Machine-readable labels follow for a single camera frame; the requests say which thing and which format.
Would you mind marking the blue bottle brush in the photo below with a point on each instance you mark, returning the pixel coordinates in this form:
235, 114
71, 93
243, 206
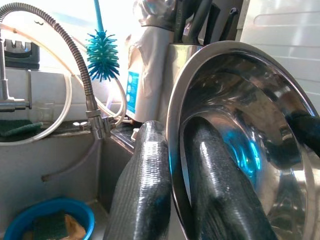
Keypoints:
102, 57

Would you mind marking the black plastic holder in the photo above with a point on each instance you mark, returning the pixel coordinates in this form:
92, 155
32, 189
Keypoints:
22, 57

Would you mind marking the white washing machine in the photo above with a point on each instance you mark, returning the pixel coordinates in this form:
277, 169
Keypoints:
287, 37

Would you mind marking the small white plastic clip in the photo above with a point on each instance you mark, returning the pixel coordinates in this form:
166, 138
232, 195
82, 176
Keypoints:
135, 133

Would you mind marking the green scouring pad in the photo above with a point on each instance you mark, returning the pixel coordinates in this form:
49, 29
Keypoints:
17, 126

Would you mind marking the chrome sink faucet with sprayer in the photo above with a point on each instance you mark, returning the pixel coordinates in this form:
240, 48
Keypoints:
3, 87

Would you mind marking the blue plastic bowl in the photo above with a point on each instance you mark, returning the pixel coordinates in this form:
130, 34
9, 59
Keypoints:
15, 220

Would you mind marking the green sponge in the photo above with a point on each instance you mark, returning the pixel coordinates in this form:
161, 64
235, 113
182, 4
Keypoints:
48, 225

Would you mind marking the yellow sponge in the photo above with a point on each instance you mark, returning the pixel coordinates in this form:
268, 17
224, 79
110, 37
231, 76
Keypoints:
75, 227

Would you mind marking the white paper package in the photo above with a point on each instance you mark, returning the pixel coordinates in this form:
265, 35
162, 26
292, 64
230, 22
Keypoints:
147, 87

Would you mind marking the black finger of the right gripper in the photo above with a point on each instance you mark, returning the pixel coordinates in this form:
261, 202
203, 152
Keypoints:
307, 132

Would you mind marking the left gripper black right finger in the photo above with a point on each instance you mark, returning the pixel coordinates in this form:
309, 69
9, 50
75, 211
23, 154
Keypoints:
220, 195

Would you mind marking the deep steel bowl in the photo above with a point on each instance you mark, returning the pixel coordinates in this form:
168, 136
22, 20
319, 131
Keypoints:
225, 82

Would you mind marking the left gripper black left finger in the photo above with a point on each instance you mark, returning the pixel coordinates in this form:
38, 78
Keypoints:
142, 187

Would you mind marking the stainless steel sink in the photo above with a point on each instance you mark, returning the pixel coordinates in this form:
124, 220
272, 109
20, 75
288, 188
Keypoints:
37, 160

